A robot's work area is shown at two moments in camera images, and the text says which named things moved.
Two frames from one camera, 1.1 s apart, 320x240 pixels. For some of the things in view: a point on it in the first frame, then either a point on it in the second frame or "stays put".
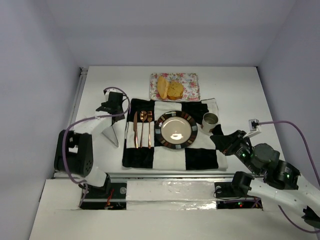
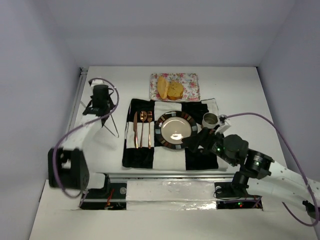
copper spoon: x=143 y=115 stays put
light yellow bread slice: x=162 y=86 stays put
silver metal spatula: x=110 y=133 → x=118 y=136
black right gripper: x=230 y=144 → x=202 y=139
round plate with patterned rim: x=176 y=129 stays put
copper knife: x=135 y=128 stays put
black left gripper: x=107 y=108 → x=96 y=110
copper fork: x=149 y=114 stays put
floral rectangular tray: x=190 y=81 stays put
